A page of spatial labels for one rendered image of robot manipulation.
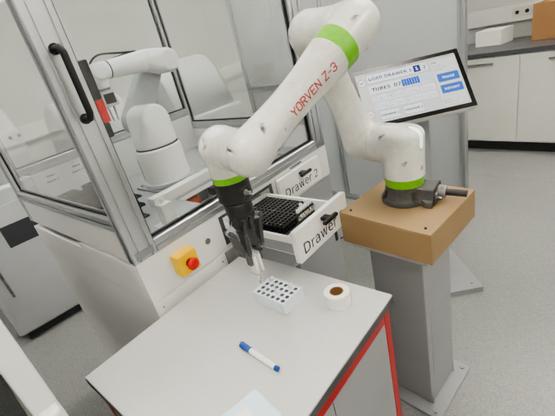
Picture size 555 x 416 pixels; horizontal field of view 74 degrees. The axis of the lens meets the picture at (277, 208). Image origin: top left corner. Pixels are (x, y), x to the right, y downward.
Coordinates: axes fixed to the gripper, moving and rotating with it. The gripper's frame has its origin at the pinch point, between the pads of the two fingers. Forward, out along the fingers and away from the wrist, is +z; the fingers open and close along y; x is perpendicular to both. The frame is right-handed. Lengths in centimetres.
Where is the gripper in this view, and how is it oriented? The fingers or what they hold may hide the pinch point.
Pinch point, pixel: (255, 262)
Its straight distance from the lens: 107.5
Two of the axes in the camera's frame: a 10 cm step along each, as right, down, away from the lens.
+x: -7.3, -1.3, 6.7
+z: 2.2, 8.8, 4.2
